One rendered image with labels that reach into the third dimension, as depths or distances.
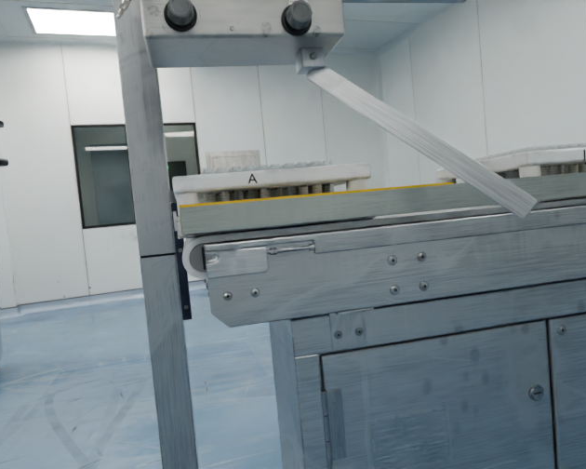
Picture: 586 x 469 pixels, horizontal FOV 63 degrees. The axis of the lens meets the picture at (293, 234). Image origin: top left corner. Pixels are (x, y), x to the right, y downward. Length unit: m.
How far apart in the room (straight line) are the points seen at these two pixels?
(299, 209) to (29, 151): 5.47
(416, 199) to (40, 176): 5.47
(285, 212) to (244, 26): 0.21
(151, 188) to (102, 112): 5.15
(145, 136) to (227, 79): 5.41
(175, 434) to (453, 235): 0.57
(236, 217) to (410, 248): 0.22
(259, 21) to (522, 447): 0.68
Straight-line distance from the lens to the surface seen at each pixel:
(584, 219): 0.76
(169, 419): 0.90
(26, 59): 6.16
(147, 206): 0.84
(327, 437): 0.68
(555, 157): 0.76
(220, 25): 0.55
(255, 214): 0.55
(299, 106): 6.44
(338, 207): 0.57
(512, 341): 0.77
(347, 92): 0.59
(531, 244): 0.71
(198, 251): 0.56
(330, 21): 0.58
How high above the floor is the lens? 0.85
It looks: 3 degrees down
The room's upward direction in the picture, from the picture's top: 5 degrees counter-clockwise
